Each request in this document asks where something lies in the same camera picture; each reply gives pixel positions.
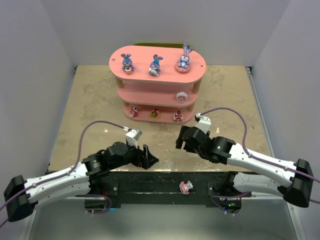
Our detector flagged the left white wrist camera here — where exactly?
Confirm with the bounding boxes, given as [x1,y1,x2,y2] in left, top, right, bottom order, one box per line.
[123,126,143,149]

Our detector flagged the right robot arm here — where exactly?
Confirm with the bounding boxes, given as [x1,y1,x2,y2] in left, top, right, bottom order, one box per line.
[175,125,314,208]

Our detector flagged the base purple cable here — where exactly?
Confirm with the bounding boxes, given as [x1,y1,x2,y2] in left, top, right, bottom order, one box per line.
[209,191,252,216]
[84,194,113,215]

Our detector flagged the purple bunny with cupcake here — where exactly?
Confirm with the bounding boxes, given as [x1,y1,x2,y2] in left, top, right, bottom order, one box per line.
[120,53,135,75]

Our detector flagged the pink three-tier shelf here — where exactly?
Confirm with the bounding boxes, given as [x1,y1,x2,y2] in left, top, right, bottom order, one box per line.
[109,45,206,124]

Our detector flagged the pink pig toy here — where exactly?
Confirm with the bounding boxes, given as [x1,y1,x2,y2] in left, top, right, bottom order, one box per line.
[179,180,194,195]

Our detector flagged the purple bunny with bottle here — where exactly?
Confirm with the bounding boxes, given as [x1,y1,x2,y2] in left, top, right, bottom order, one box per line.
[148,54,163,77]

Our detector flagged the black base frame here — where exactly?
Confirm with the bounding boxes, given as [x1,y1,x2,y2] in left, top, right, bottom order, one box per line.
[89,171,244,213]

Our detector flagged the pink white toy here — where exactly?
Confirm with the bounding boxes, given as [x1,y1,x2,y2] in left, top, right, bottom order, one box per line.
[176,91,189,104]

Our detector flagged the red white strawberry toy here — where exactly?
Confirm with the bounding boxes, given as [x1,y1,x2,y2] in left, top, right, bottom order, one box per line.
[172,110,184,123]

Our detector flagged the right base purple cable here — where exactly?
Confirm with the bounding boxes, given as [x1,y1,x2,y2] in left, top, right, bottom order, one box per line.
[209,191,252,216]

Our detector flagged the green board behind shelf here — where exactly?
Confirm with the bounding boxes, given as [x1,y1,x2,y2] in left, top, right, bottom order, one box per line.
[134,42,184,49]

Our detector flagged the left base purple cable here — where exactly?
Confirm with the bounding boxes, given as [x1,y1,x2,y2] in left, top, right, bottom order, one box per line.
[84,194,113,215]

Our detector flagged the round pink flower toy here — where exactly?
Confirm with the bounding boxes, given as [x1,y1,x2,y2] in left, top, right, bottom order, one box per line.
[150,108,161,120]

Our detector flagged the red pink cake toy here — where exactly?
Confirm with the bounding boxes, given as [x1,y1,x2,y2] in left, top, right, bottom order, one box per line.
[129,106,139,118]

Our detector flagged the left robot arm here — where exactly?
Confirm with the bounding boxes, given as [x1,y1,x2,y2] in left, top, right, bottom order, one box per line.
[1,142,159,222]

